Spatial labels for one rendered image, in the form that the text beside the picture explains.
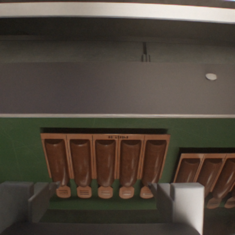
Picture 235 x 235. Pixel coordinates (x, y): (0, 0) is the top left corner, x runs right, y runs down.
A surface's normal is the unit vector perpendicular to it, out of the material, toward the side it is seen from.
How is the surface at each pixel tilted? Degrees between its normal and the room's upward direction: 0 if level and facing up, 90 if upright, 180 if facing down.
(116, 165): 2
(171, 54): 90
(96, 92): 90
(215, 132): 2
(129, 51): 90
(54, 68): 90
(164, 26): 0
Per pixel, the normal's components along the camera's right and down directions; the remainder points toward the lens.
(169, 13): -0.03, 0.69
